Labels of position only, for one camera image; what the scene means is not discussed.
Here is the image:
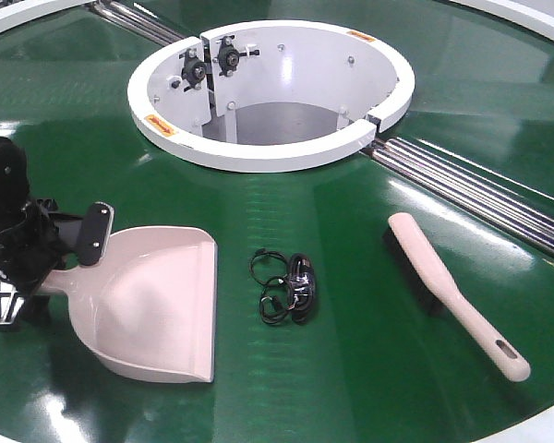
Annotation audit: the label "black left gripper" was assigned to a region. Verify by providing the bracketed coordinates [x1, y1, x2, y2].
[0, 198, 114, 331]

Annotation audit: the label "pink plastic dustpan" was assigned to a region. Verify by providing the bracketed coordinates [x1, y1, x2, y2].
[41, 225, 217, 383]

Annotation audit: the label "black cable bundle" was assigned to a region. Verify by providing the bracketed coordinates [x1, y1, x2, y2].
[248, 249, 320, 327]

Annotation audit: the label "pink hand brush black bristles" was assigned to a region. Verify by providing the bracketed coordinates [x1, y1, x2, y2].
[388, 212, 531, 382]

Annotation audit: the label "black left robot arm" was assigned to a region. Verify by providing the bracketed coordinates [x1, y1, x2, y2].
[0, 137, 114, 331]

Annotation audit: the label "orange warning sticker front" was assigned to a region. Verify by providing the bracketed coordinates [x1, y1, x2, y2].
[145, 114, 176, 137]

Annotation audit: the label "orange warning sticker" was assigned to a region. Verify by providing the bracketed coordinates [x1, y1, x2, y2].
[145, 114, 176, 137]
[346, 30, 376, 43]

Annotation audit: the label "left black bearing block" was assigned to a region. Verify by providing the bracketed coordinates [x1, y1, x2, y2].
[181, 48, 207, 91]

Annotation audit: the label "black bearing block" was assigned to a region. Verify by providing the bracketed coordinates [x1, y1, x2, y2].
[181, 48, 207, 91]
[211, 35, 260, 77]

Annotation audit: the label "white outer rim left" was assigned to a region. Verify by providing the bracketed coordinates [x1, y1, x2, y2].
[0, 0, 90, 33]

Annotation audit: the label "white rim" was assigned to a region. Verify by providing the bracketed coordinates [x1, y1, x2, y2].
[454, 0, 554, 42]
[0, 0, 90, 33]

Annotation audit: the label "chrome rollers top left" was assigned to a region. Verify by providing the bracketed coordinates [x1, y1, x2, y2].
[89, 1, 186, 46]

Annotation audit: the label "chrome rollers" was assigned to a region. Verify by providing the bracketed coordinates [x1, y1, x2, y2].
[89, 1, 186, 46]
[361, 138, 554, 257]

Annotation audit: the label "right black bearing block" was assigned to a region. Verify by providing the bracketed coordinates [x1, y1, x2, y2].
[211, 35, 260, 77]

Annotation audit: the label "orange warning sticker back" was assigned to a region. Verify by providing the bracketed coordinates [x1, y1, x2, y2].
[346, 30, 376, 43]

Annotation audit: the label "chrome rollers right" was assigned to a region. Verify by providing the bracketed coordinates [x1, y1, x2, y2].
[361, 138, 554, 257]

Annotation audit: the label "white outer rim right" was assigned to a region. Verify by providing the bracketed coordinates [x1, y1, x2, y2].
[454, 0, 554, 42]

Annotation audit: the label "white central ring housing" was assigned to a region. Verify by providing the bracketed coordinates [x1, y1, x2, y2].
[127, 19, 416, 173]

